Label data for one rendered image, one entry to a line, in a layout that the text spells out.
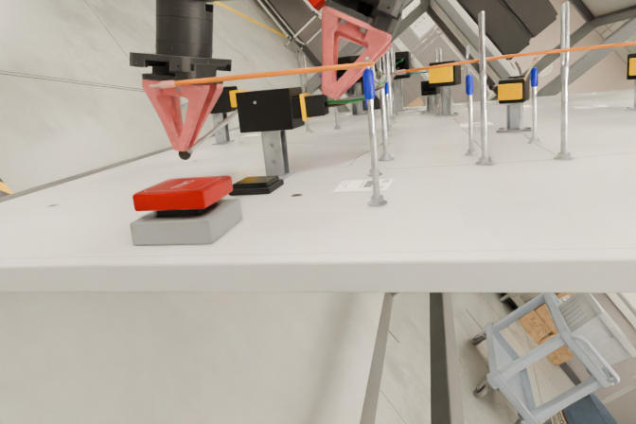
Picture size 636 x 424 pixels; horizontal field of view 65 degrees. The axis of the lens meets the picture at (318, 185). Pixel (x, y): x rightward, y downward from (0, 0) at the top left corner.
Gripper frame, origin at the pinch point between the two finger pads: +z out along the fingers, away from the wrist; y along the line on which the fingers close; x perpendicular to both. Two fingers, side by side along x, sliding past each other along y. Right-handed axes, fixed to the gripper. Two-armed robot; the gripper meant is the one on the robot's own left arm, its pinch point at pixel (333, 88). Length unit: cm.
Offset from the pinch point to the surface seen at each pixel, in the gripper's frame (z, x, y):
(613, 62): -173, -259, 705
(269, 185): 10.0, 1.1, -7.3
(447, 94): -7, -15, 57
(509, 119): -5.5, -22.0, 23.9
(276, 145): 7.4, 2.9, -1.2
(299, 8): -84, 194, 788
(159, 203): 10.7, 4.9, -21.2
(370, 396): 53, -26, 42
